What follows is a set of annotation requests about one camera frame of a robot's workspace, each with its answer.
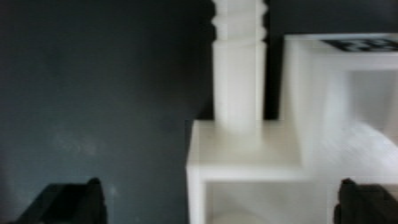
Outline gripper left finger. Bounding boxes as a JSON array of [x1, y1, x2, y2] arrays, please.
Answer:
[[13, 178, 108, 224]]

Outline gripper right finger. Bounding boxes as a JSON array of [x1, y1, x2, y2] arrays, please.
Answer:
[[332, 178, 398, 224]]

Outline white chair back frame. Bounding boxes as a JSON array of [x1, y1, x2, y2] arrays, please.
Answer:
[[187, 0, 398, 224]]

